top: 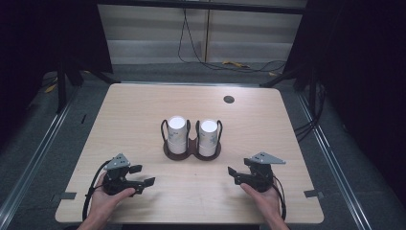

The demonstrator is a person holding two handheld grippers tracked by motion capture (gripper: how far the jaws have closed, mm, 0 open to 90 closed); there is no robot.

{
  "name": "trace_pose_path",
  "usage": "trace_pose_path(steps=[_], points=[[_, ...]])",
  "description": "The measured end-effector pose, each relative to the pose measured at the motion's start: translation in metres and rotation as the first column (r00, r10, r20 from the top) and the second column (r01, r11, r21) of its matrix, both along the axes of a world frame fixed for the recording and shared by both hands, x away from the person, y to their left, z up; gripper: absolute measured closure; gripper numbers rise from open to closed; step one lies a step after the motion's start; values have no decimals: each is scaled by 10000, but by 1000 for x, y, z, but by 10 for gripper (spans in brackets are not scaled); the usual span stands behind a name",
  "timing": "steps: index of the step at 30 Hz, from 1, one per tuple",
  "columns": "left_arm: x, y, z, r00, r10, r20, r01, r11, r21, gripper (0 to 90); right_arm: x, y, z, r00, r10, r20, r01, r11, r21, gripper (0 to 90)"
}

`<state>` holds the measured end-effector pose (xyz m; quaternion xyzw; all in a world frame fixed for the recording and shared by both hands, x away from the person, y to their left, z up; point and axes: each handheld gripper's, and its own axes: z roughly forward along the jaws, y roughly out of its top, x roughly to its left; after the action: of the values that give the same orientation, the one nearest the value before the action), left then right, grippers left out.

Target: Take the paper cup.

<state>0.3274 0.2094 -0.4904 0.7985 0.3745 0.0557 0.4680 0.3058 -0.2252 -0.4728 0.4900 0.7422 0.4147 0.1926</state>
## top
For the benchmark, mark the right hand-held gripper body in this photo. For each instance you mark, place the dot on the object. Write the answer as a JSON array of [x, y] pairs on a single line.
[[263, 177]]

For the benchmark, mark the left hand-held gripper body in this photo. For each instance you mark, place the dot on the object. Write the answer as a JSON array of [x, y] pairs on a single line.
[[115, 179]]

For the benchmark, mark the stack of white paper cups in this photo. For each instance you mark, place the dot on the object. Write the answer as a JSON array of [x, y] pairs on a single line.
[[208, 137], [177, 134]]

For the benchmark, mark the dark brown double cup holder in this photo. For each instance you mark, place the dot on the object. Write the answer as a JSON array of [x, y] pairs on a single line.
[[192, 150]]

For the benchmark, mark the person's right hand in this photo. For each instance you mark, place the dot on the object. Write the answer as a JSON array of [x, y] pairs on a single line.
[[268, 202]]

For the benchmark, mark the person's left hand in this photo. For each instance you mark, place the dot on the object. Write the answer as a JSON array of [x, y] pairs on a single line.
[[103, 206]]

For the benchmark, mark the grey tape strip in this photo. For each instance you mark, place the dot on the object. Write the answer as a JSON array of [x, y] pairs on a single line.
[[311, 193], [68, 195]]

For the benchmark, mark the round grey table grommet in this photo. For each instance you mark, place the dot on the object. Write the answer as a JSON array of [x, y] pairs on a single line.
[[229, 99]]

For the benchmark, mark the black metal stand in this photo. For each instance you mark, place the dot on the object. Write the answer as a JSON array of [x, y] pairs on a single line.
[[311, 92], [61, 86]]

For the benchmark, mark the yellow floor tape piece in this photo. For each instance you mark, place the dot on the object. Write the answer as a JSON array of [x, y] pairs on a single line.
[[50, 88]]

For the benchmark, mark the dark curtain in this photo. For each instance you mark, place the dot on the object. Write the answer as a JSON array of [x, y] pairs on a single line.
[[360, 64], [38, 35]]

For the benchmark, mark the black horizontal bar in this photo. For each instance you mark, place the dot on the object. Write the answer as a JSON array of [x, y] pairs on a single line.
[[204, 6]]

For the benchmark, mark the metal floor rail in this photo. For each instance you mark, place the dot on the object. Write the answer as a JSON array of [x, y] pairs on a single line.
[[332, 159], [38, 150]]

